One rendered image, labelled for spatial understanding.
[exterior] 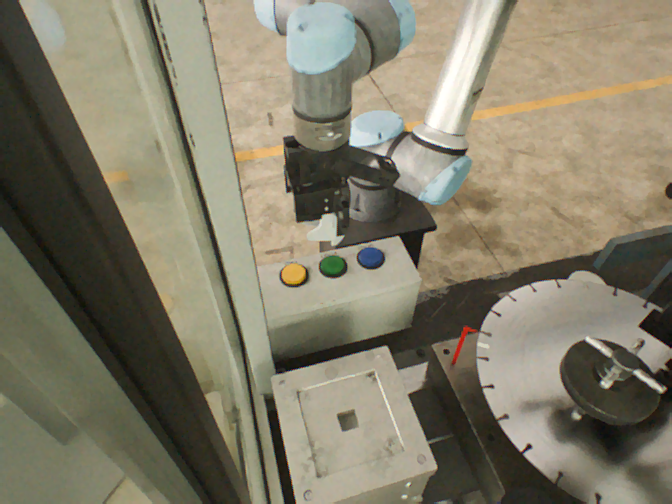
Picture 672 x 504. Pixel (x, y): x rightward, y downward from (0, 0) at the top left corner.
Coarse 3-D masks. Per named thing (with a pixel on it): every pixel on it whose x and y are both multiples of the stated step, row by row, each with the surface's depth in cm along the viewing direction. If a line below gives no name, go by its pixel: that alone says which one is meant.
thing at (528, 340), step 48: (528, 288) 73; (576, 288) 73; (480, 336) 67; (528, 336) 67; (576, 336) 67; (624, 336) 67; (480, 384) 63; (528, 384) 63; (528, 432) 58; (576, 432) 58; (624, 432) 59; (576, 480) 55; (624, 480) 55
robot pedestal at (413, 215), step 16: (400, 208) 115; (416, 208) 115; (352, 224) 111; (368, 224) 111; (384, 224) 111; (400, 224) 111; (416, 224) 111; (432, 224) 111; (352, 240) 107; (368, 240) 108; (416, 240) 115; (416, 256) 120
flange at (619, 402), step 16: (576, 352) 65; (592, 352) 65; (576, 368) 63; (592, 368) 63; (640, 368) 63; (576, 384) 62; (592, 384) 61; (624, 384) 60; (640, 384) 62; (592, 400) 60; (608, 400) 60; (624, 400) 60; (640, 400) 60; (656, 400) 60; (608, 416) 59; (624, 416) 59; (640, 416) 59
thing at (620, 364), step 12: (588, 336) 62; (600, 348) 61; (636, 348) 61; (612, 360) 59; (624, 360) 59; (636, 360) 59; (612, 372) 58; (624, 372) 59; (636, 372) 59; (600, 384) 58; (648, 384) 58; (660, 384) 57
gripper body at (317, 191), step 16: (288, 144) 62; (288, 160) 61; (304, 160) 62; (320, 160) 61; (288, 176) 65; (304, 176) 64; (320, 176) 65; (336, 176) 66; (288, 192) 72; (304, 192) 64; (320, 192) 64; (336, 192) 66; (304, 208) 67; (320, 208) 67; (336, 208) 68
